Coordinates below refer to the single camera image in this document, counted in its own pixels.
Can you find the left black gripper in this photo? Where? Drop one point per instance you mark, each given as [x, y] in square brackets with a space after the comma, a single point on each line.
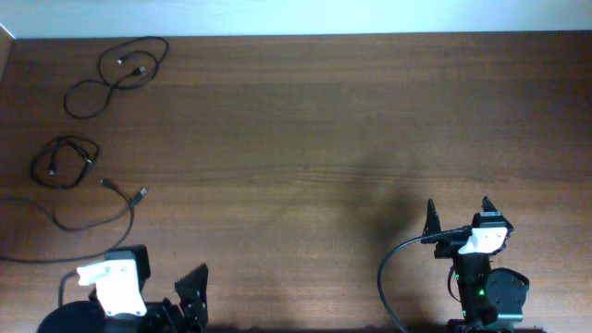
[194, 314]

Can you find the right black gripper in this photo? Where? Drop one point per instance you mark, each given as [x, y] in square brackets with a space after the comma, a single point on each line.
[447, 249]

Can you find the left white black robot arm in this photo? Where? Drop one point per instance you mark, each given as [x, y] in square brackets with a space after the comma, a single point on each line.
[76, 316]

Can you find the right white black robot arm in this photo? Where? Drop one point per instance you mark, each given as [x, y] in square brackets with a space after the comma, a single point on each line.
[492, 300]

